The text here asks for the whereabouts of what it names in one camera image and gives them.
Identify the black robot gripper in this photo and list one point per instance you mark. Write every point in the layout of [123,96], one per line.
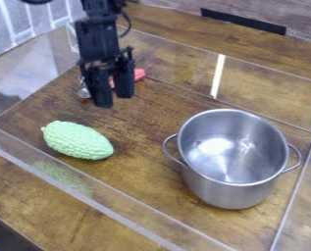
[96,37]

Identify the green bumpy bitter gourd toy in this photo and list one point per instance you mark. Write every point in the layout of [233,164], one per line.
[76,140]

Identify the silver metal pot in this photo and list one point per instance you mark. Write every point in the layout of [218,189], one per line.
[233,153]

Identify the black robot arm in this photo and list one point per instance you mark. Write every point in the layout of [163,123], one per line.
[100,8]

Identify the spoon with red handle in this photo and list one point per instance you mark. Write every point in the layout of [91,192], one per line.
[139,74]

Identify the black strip on wall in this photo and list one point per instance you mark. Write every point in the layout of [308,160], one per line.
[276,29]

